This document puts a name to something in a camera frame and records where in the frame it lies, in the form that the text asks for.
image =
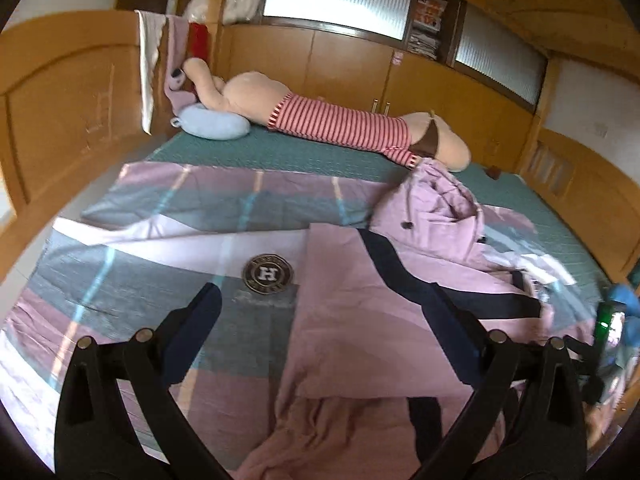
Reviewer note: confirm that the pink grey printed bed sheet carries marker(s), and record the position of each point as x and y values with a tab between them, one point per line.
165	240

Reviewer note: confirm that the red cloth item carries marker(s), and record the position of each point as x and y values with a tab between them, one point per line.
200	40

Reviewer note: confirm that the pink door sticker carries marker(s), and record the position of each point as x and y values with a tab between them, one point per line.
397	58

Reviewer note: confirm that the stack of papers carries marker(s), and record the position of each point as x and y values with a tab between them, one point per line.
427	25

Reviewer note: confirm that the green bed mat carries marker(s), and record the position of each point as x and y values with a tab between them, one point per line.
310	152

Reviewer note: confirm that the wooden lattice bed panel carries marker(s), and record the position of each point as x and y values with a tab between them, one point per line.
575	180

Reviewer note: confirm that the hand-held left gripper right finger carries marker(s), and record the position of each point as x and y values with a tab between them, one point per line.
452	332

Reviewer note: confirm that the pink hanging cloth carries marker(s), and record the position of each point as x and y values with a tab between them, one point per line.
175	50

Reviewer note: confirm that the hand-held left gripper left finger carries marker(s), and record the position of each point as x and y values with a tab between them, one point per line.
199	307

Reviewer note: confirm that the narrow frosted glass window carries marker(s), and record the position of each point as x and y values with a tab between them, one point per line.
500	62

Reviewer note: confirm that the wooden headboard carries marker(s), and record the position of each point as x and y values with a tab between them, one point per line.
75	105

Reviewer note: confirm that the light blue pillow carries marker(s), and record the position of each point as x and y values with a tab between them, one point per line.
212	122

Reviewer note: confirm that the person's right hand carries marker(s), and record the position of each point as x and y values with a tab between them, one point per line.
627	297

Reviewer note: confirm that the large plush toy striped shirt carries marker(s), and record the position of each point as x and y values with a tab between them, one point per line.
330	120

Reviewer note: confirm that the pink hooded garment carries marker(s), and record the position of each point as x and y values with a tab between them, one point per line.
350	285

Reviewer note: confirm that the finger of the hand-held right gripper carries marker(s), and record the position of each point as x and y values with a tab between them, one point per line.
585	352

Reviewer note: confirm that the small white bag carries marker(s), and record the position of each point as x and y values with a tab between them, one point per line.
202	5

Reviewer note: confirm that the white hanging cloth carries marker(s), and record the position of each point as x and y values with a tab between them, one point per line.
149	60

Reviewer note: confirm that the small brown object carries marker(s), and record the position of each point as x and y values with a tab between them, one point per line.
495	173

